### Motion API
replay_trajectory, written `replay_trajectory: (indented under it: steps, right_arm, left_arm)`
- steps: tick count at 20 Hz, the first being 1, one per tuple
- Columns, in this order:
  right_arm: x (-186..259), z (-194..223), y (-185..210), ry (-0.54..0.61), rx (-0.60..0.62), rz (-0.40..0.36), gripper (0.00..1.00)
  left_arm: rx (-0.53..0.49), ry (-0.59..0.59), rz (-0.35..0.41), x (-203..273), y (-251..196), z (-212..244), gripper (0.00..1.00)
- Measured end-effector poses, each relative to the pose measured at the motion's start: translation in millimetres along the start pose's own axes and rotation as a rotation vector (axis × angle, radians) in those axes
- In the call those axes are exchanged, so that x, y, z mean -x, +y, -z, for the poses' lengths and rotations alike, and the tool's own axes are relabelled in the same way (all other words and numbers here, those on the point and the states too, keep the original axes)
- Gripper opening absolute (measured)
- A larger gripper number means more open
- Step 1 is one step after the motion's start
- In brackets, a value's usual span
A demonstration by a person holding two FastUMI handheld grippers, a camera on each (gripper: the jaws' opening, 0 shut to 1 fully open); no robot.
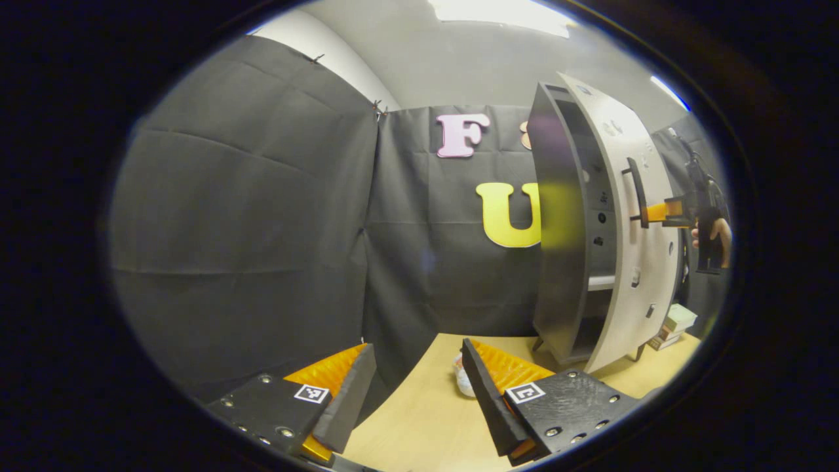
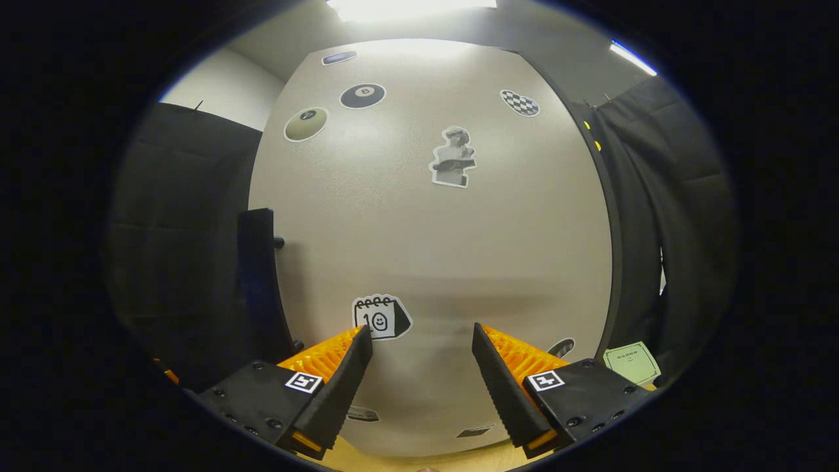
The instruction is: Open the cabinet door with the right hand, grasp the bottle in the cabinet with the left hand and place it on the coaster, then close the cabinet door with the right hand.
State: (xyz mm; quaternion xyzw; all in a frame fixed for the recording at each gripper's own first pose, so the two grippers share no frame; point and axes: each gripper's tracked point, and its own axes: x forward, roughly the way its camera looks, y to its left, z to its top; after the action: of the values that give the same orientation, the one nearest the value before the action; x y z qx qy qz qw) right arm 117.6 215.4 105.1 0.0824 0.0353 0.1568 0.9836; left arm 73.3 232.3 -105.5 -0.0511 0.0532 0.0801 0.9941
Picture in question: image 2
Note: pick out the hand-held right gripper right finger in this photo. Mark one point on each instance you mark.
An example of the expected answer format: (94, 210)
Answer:
(501, 387)

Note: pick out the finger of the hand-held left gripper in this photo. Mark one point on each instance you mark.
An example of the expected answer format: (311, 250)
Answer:
(170, 376)

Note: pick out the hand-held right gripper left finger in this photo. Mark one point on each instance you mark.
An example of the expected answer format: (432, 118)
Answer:
(341, 387)

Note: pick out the white cabinet door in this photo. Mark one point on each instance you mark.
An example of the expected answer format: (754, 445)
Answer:
(406, 236)

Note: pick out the rectangular ceiling light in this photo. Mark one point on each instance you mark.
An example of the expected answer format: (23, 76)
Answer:
(632, 58)
(409, 8)

